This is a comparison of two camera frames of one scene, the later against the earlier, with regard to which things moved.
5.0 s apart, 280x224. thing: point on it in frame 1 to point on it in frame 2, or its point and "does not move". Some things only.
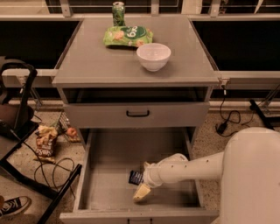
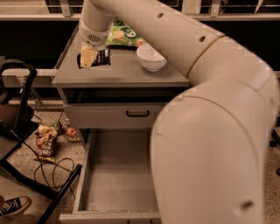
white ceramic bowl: [154, 56] does not move
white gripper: [150, 176] to [93, 37]
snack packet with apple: [66, 129] does not move
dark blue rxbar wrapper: [136, 178] to [102, 58]
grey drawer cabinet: [106, 87] does not move
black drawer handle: [137, 115] does not move
